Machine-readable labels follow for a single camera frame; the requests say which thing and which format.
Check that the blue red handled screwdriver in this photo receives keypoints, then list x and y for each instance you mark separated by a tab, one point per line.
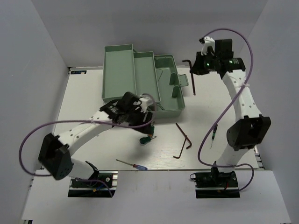
136	166

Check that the stubby green screwdriver near box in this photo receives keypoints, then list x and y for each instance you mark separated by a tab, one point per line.
151	131

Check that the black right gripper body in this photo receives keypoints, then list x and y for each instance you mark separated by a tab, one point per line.
209	60

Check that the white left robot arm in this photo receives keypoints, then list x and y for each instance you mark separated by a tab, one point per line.
56	154

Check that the mint green plastic toolbox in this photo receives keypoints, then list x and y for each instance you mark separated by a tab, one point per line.
125	69

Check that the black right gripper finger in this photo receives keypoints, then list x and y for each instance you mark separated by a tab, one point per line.
196	65
204	71

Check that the brown hex key front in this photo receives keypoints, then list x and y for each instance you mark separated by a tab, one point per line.
182	148

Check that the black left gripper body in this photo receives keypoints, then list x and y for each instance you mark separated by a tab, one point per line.
135	117

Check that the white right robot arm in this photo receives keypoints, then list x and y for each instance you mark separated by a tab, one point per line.
250	125

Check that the thin green precision screwdriver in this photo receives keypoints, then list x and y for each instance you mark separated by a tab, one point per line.
213	134

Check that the long brown hex key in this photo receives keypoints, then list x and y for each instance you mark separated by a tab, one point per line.
192	76

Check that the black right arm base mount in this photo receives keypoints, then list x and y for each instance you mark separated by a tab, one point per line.
214	184

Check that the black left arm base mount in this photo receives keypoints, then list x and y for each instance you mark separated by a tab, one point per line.
106	188

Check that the stubby green screwdriver front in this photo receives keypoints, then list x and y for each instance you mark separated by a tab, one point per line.
146	140

